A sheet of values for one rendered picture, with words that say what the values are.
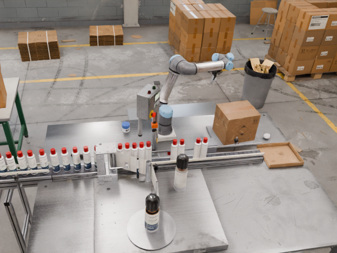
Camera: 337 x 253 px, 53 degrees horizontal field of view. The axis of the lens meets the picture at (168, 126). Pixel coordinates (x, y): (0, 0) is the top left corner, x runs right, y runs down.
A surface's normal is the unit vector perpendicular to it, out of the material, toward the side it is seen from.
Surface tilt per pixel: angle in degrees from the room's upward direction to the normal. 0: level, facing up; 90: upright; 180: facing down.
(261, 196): 0
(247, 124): 90
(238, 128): 90
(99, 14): 90
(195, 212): 0
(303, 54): 90
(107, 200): 0
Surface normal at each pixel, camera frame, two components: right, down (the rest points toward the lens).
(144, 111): -0.41, 0.52
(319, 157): 0.06, -0.80
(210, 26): 0.25, 0.59
